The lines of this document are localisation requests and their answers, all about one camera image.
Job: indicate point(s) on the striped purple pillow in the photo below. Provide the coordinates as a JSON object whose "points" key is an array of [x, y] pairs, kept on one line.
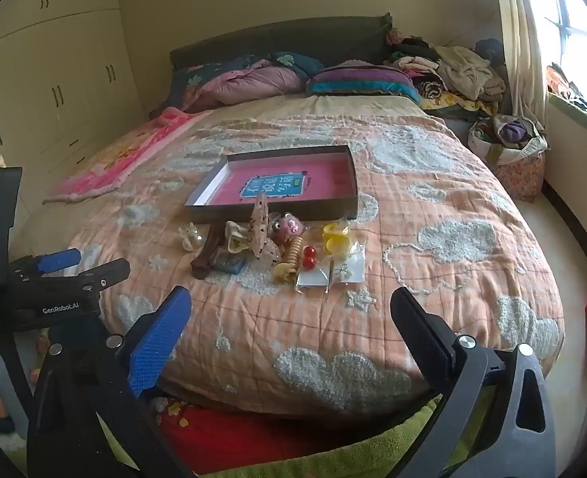
{"points": [[358, 82]]}

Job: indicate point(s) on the cream claw hair clip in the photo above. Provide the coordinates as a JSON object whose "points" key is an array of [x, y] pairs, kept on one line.
{"points": [[236, 240]]}

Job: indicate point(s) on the clear earring packet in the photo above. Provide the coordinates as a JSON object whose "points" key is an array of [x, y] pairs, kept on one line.
{"points": [[349, 265]]}

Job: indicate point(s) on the red flowered mat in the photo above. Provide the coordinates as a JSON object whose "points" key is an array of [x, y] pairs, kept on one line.
{"points": [[208, 433]]}

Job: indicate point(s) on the orange cloud quilt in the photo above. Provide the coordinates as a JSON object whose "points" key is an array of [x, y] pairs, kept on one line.
{"points": [[423, 199]]}

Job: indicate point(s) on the pink and blue duvet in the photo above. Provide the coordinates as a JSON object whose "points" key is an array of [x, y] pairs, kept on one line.
{"points": [[253, 82]]}

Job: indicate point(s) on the dark grey headboard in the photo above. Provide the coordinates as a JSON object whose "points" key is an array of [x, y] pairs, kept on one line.
{"points": [[283, 40]]}

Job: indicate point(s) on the beige bed sheet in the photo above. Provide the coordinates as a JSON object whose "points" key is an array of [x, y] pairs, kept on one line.
{"points": [[298, 104]]}

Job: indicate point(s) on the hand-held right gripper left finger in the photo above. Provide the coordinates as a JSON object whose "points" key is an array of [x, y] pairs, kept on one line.
{"points": [[159, 341]]}

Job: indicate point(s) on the pink printed blanket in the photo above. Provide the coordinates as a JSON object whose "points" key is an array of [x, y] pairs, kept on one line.
{"points": [[114, 159]]}

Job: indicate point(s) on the cream wardrobe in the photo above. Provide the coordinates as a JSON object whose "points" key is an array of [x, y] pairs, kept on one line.
{"points": [[49, 59]]}

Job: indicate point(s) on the small white hair clip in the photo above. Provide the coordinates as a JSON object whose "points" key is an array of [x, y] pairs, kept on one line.
{"points": [[189, 237]]}

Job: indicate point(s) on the red ball earrings packet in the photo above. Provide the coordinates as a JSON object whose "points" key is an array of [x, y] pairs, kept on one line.
{"points": [[309, 257]]}

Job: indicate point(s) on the green and orange cloth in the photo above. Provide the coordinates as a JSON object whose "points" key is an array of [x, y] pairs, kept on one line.
{"points": [[582, 107]]}

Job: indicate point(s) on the brown hair clip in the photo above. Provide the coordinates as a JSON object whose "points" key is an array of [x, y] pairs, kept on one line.
{"points": [[206, 255]]}

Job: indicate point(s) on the grey bedside bench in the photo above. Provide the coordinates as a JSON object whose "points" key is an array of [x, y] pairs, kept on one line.
{"points": [[460, 125]]}

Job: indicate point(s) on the translucent yellow hair clip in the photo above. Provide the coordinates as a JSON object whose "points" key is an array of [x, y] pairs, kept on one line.
{"points": [[334, 229]]}

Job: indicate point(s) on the polka dot bow hair clip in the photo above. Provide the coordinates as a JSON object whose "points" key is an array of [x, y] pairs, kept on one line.
{"points": [[261, 221]]}

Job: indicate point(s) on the shallow pink-lined cardboard box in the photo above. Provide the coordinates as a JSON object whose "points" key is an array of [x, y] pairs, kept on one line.
{"points": [[278, 179]]}

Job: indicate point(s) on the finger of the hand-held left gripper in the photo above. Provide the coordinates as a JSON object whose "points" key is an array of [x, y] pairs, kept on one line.
{"points": [[99, 275], [56, 260]]}

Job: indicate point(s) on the pile of clothes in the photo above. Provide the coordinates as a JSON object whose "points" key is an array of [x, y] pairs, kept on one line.
{"points": [[467, 72]]}

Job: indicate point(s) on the cream curtain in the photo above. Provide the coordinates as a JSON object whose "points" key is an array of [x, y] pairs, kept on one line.
{"points": [[522, 50]]}

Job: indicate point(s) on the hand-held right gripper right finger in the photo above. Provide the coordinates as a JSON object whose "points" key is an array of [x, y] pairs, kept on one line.
{"points": [[425, 343]]}

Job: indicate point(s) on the floral bag of clothes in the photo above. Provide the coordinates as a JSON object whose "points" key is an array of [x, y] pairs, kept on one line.
{"points": [[520, 174]]}

